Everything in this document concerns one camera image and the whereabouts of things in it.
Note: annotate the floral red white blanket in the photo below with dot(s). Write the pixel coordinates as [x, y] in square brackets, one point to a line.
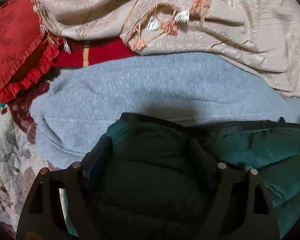
[20, 161]

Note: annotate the red striped cloth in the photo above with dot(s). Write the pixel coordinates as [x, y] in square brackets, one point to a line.
[87, 53]

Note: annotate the beige patterned curtain cloth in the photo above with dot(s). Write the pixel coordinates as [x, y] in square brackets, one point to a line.
[261, 37]

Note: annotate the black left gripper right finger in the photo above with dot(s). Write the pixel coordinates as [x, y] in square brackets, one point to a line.
[241, 207]

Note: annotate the light blue fleece garment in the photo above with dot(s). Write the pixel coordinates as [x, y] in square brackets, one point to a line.
[187, 88]

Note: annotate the dark green puffer jacket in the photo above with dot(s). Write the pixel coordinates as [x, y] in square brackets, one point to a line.
[154, 185]

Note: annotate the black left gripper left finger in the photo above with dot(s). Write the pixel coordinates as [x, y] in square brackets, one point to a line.
[42, 214]

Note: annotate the red ruffled heart pillow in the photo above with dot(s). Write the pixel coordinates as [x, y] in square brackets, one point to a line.
[27, 48]

